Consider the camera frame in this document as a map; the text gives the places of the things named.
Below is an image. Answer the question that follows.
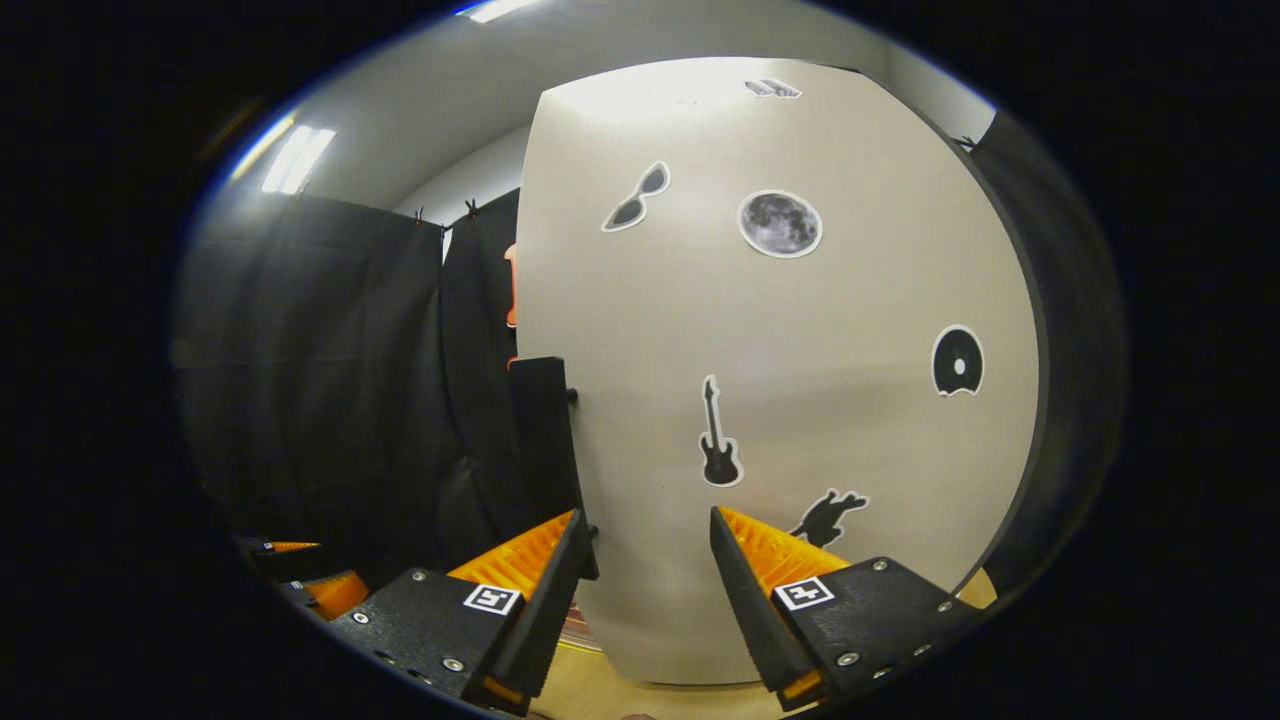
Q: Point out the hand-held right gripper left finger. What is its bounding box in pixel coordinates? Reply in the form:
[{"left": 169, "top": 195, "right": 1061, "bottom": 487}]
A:
[{"left": 330, "top": 508, "right": 593, "bottom": 716}]

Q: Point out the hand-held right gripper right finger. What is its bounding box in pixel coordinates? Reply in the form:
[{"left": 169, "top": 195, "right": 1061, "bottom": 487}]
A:
[{"left": 708, "top": 505, "right": 986, "bottom": 713}]

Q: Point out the black cabinet door handle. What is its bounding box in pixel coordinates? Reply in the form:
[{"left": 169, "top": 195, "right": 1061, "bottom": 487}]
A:
[{"left": 508, "top": 355, "right": 601, "bottom": 581}]

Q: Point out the beige cabinet door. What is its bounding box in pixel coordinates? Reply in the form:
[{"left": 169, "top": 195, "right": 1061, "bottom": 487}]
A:
[{"left": 515, "top": 57, "right": 1041, "bottom": 686}]

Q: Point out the black backdrop cloth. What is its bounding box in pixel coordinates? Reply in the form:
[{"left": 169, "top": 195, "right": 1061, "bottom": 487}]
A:
[{"left": 170, "top": 105, "right": 1126, "bottom": 621}]

